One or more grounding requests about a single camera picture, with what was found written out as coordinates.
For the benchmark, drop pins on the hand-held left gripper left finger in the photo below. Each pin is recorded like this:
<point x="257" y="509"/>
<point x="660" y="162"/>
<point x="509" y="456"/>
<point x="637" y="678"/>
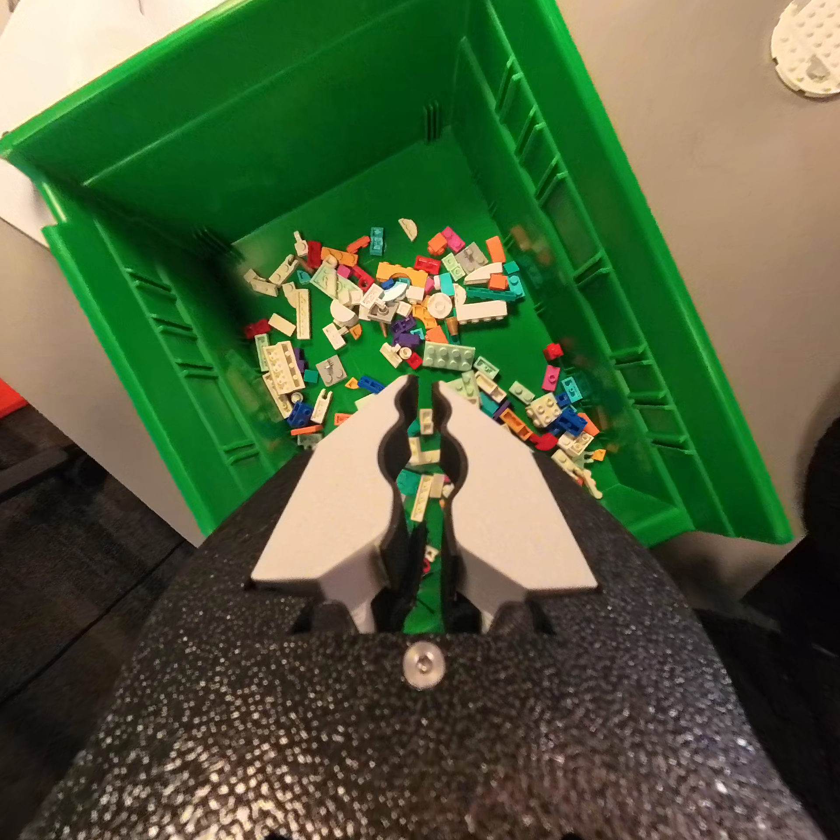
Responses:
<point x="328" y="518"/>

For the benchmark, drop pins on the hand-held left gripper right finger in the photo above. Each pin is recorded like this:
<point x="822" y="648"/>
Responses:
<point x="518" y="525"/>

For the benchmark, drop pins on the pile of colourful lego pieces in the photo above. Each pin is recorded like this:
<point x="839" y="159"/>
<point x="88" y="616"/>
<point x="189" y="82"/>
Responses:
<point x="447" y="358"/>

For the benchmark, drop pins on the green plastic bin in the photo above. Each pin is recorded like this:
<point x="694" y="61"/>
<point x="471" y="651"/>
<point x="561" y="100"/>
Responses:
<point x="262" y="131"/>

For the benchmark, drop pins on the white round lego baseplate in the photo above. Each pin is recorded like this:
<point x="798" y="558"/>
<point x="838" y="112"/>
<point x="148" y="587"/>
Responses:
<point x="807" y="46"/>

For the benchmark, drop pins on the orange plastic object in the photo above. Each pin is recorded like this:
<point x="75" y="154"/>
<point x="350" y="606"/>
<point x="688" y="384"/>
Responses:
<point x="8" y="401"/>

